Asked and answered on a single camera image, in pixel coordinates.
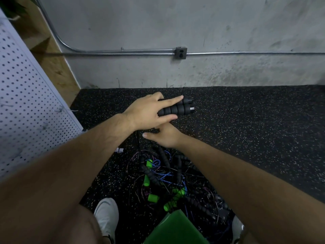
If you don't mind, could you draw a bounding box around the pile of jump ropes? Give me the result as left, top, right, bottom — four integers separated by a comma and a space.
124, 145, 234, 237

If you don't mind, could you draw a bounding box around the white pegboard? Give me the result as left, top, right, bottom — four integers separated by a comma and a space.
0, 8, 84, 178

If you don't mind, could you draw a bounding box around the person's left hand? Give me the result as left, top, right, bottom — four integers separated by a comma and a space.
122, 92, 185, 131

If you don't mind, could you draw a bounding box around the person's left forearm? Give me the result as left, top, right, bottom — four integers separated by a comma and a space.
0, 114, 135, 244

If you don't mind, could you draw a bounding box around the white left shoe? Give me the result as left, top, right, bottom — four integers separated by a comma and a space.
94, 198, 120, 244

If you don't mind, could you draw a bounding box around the person's left leg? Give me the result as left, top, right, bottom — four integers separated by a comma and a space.
46, 203, 110, 244

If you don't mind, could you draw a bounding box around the metal conduit pipe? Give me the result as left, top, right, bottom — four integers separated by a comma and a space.
33, 0, 325, 56

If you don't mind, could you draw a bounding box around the person's right forearm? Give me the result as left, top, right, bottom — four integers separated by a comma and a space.
175, 134, 325, 244

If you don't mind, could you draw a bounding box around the person's right hand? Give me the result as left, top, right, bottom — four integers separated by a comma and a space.
142, 122, 189, 149

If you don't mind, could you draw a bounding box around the white shoe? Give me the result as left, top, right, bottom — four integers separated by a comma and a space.
94, 198, 120, 244
232, 216, 245, 244

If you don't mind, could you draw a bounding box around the white right shoe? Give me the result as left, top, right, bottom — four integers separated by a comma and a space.
232, 216, 245, 244

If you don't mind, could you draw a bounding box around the grey electrical junction box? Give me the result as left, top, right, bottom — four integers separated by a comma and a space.
174, 46, 188, 60

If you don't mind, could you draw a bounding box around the green potted plant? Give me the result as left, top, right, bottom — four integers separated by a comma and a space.
0, 0, 26, 18

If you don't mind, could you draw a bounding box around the black foam-handled jump rope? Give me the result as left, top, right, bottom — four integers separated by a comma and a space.
157, 97, 196, 117

